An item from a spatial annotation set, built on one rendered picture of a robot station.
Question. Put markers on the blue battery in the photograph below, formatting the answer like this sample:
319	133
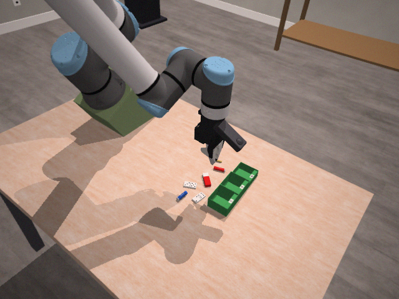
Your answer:
181	196

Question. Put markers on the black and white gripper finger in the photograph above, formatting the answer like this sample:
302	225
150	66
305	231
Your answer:
210	152
219	148

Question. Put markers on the green three-compartment bin rack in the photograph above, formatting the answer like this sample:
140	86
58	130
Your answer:
232	188

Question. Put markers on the red and white eraser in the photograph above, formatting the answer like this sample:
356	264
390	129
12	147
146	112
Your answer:
206	179

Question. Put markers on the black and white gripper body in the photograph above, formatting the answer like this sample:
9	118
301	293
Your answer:
204	132

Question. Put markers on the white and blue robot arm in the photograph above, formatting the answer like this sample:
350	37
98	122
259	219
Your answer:
106	41

